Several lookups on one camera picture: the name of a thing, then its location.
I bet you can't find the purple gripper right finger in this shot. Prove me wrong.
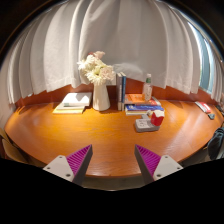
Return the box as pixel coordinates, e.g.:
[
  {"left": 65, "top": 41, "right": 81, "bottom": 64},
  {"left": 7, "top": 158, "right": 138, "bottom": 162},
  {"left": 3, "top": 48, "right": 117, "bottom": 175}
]
[{"left": 134, "top": 145, "right": 182, "bottom": 184}]

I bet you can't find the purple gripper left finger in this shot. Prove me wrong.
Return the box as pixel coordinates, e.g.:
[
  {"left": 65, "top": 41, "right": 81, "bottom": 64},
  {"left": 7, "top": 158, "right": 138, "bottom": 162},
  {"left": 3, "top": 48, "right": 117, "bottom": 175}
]
[{"left": 44, "top": 145, "right": 93, "bottom": 186}]

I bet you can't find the yellow book under stack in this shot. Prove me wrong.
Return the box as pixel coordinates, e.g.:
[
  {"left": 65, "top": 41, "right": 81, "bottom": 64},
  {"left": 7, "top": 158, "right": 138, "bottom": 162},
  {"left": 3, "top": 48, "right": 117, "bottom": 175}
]
[{"left": 53, "top": 104, "right": 85, "bottom": 114}]

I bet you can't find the blue flat book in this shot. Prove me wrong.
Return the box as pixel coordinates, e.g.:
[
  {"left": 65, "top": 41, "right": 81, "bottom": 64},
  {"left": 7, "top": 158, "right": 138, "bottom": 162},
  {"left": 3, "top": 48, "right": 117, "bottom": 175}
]
[{"left": 125, "top": 105, "right": 164, "bottom": 115}]

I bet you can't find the chair at left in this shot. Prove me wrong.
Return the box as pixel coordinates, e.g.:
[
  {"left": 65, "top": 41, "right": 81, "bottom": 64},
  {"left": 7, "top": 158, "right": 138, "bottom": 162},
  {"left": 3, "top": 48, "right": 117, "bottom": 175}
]
[{"left": 0, "top": 128, "right": 45, "bottom": 168}]

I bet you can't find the white book on stack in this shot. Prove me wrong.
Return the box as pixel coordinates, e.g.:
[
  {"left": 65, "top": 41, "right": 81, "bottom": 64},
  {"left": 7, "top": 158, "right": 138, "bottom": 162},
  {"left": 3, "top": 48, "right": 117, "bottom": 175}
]
[{"left": 62, "top": 92, "right": 92, "bottom": 106}]

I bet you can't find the black bag at right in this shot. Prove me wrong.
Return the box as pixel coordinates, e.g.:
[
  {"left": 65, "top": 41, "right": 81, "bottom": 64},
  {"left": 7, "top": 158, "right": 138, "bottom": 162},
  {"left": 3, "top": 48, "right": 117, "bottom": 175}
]
[{"left": 208, "top": 127, "right": 224, "bottom": 160}]

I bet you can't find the orange flat book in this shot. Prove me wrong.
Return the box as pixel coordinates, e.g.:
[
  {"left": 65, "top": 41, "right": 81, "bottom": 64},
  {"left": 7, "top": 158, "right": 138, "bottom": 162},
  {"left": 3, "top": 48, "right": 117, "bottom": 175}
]
[{"left": 124, "top": 94, "right": 161, "bottom": 106}]

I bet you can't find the white ceramic vase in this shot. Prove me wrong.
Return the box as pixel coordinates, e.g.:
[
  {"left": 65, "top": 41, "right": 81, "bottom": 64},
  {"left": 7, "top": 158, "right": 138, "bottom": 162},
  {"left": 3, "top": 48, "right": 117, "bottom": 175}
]
[{"left": 93, "top": 84, "right": 110, "bottom": 111}]

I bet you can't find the small grey object at right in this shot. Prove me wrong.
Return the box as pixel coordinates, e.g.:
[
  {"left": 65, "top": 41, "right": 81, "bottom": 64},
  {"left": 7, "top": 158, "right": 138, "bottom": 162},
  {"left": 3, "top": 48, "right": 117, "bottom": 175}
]
[{"left": 208, "top": 114, "right": 215, "bottom": 120}]

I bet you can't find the clear plastic bottle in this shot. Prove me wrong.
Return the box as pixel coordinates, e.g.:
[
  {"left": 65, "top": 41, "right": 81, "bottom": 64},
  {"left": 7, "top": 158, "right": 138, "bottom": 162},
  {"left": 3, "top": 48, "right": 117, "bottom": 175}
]
[{"left": 142, "top": 74, "right": 152, "bottom": 101}]

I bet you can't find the red booklet at right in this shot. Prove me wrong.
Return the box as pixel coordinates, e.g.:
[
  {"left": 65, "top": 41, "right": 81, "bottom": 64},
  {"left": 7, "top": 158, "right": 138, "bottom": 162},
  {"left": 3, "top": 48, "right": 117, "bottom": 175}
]
[{"left": 195, "top": 101, "right": 211, "bottom": 114}]

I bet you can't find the blue upright book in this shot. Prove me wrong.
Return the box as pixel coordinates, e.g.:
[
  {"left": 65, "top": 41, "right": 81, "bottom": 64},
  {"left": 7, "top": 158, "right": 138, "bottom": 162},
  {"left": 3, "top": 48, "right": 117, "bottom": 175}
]
[{"left": 121, "top": 72, "right": 126, "bottom": 111}]

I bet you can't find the grey upright book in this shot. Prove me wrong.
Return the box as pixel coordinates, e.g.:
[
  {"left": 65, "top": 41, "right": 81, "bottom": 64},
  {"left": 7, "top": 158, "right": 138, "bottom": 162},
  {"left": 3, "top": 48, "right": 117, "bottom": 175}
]
[{"left": 116, "top": 73, "right": 122, "bottom": 111}]

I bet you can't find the white flower bouquet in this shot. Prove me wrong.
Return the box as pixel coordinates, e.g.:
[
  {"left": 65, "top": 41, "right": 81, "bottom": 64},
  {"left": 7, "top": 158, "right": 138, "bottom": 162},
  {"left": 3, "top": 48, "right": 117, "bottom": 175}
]
[{"left": 77, "top": 51, "right": 115, "bottom": 85}]

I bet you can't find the white curtain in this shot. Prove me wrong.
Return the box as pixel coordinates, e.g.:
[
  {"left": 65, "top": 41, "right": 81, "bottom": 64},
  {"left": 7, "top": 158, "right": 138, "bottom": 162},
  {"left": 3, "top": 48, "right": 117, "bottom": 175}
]
[{"left": 0, "top": 0, "right": 224, "bottom": 129}]

